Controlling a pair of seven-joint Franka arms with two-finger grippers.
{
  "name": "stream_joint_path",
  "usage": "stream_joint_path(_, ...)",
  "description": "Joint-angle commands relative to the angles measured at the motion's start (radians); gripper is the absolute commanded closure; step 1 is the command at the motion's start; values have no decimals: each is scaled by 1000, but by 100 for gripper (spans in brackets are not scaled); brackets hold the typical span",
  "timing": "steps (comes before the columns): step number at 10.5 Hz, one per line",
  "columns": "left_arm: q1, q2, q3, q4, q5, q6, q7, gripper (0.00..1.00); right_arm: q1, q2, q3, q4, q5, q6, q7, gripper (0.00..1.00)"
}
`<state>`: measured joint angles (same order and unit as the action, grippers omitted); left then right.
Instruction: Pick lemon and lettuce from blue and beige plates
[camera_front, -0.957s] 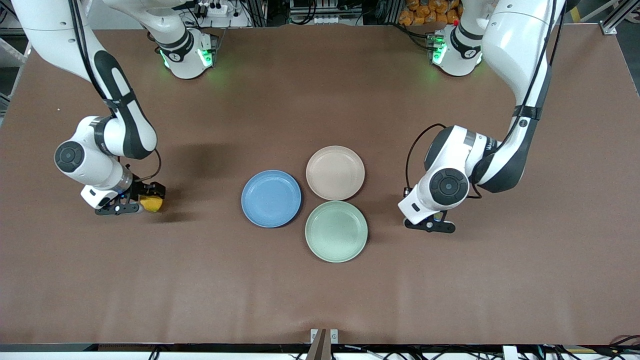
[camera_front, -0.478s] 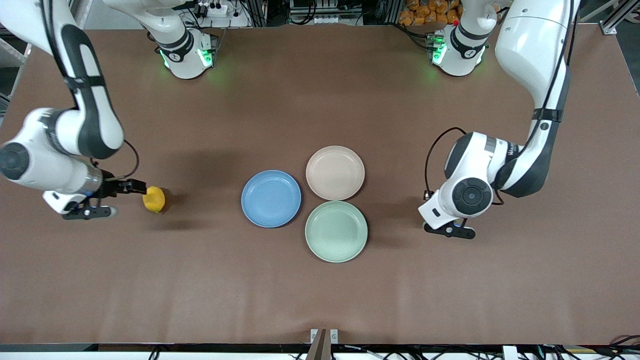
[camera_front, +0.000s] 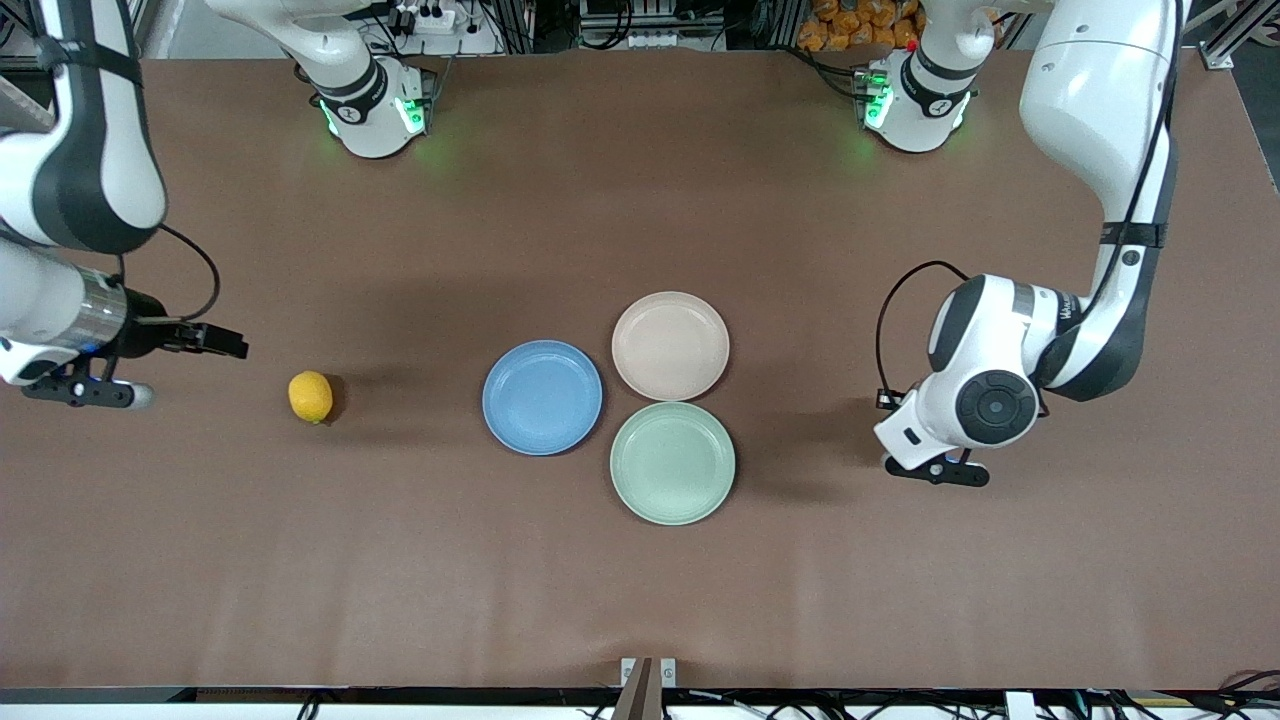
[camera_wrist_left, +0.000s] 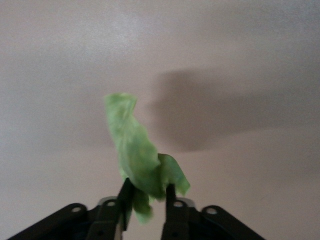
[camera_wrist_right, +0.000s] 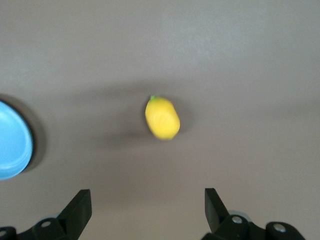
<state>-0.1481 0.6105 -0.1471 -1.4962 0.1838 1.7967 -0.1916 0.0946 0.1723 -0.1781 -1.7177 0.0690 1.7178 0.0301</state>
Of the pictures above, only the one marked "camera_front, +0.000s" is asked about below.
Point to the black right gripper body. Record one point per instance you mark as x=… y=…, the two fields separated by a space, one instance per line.
x=146 y=334

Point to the yellow lemon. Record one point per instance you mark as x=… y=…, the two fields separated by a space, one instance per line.
x=310 y=397

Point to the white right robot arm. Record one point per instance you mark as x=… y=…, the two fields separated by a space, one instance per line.
x=370 y=120

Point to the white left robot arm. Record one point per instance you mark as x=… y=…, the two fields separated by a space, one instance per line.
x=1090 y=90

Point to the blue plate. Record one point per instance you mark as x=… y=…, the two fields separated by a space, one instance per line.
x=542 y=398

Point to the white power strip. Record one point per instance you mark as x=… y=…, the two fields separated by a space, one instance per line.
x=430 y=18

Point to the beige plate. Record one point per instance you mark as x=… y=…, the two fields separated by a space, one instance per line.
x=670 y=346

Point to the light green plate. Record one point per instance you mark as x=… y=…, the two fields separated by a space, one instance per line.
x=672 y=463

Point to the bag of orange items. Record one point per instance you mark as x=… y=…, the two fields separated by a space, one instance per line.
x=850 y=25

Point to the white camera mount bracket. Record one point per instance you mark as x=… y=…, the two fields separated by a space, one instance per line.
x=648 y=680

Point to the aluminium frame profile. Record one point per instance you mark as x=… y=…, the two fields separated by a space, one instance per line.
x=1225 y=45

